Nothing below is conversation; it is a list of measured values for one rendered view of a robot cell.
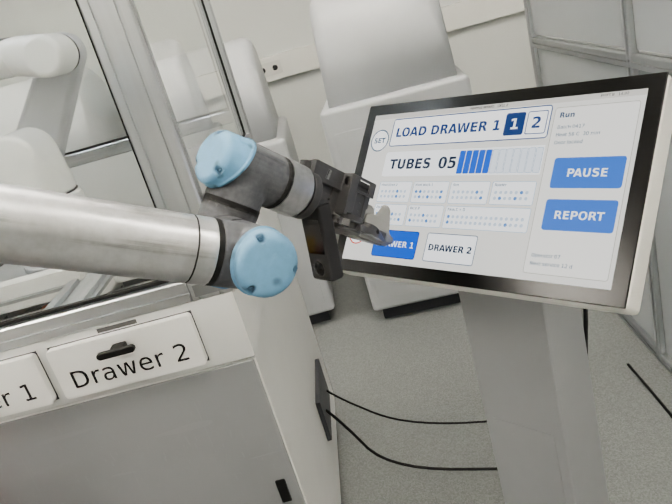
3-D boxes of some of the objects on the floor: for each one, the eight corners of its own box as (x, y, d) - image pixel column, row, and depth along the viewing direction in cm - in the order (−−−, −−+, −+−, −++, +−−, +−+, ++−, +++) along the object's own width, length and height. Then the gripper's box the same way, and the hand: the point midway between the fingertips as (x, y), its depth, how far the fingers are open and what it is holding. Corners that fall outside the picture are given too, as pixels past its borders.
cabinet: (361, 638, 155) (261, 355, 127) (-40, 730, 160) (-220, 479, 133) (342, 408, 244) (281, 213, 216) (85, 473, 250) (-7, 291, 222)
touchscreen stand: (633, 854, 106) (540, 315, 71) (418, 697, 138) (280, 273, 103) (726, 619, 136) (694, 159, 101) (532, 536, 168) (456, 165, 133)
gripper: (328, 157, 88) (420, 204, 103) (286, 159, 95) (378, 203, 109) (314, 217, 87) (409, 256, 102) (272, 215, 94) (367, 252, 108)
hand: (384, 243), depth 104 cm, fingers closed
